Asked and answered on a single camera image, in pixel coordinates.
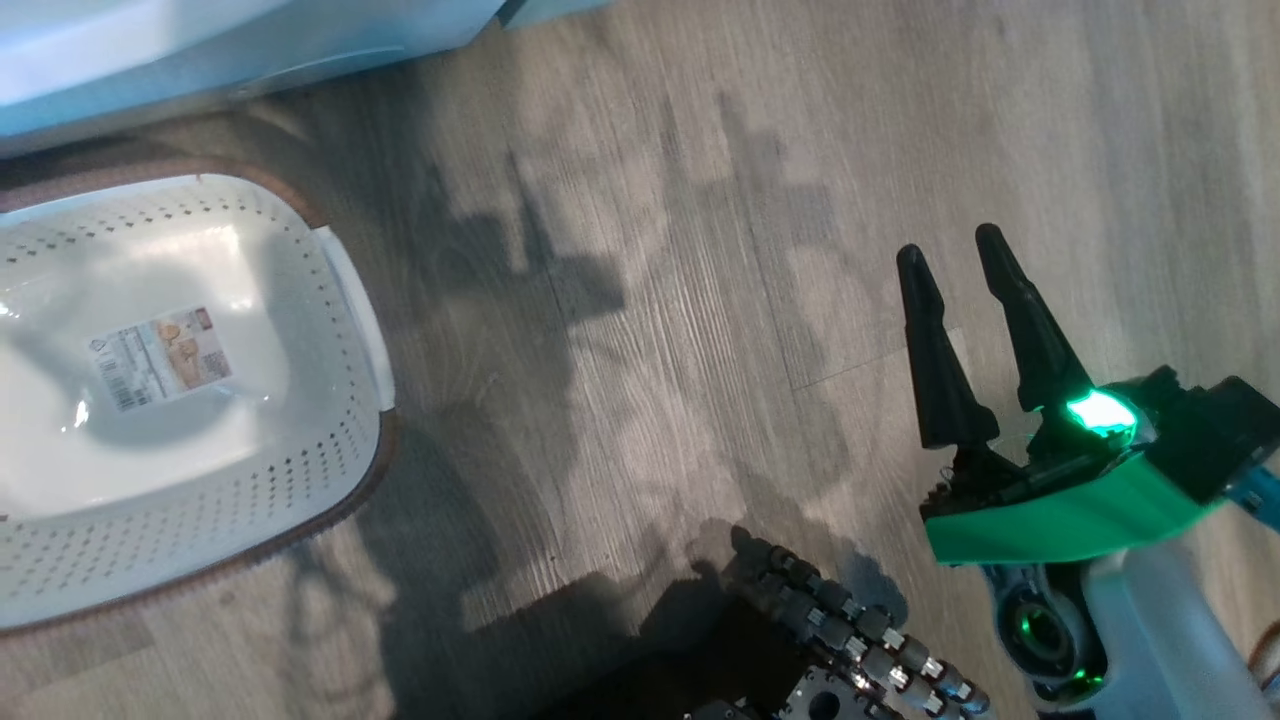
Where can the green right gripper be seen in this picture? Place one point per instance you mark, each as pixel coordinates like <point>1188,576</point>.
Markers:
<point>1060,510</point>

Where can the white front-load washing machine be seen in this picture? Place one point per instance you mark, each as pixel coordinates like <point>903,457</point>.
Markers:
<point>200,50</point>

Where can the paper barcode label sticker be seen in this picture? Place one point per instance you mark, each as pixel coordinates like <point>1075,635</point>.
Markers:
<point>160,358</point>

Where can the white perforated laundry basket brown rim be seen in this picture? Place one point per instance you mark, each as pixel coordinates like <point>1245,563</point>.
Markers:
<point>150,530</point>

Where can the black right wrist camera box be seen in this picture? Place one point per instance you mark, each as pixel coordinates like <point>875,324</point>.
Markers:
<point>1210,420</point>

